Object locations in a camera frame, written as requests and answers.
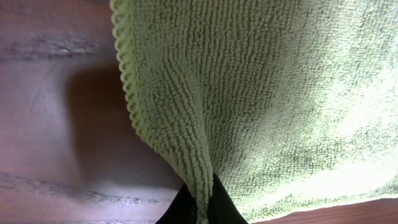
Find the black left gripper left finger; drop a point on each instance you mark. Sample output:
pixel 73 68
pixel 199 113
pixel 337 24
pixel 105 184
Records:
pixel 182 210

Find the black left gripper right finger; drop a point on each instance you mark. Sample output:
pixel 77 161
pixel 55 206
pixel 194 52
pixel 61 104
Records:
pixel 221 209

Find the light green microfiber cloth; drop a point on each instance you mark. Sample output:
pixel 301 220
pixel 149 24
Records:
pixel 291 104

